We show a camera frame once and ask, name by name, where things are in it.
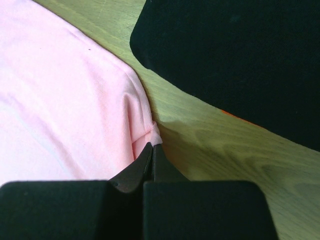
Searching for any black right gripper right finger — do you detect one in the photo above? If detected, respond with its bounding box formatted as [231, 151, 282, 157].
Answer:
[143, 145, 278, 240]

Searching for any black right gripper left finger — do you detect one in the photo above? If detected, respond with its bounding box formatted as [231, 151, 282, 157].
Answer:
[0, 143, 153, 240]

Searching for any pink t shirt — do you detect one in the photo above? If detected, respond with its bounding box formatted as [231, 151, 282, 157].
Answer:
[0, 0, 162, 184]

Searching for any folded orange t shirt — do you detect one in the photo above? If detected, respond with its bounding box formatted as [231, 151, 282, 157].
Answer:
[221, 109, 261, 127]

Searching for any folded black t shirt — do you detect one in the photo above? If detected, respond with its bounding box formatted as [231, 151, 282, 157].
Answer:
[130, 0, 320, 151]

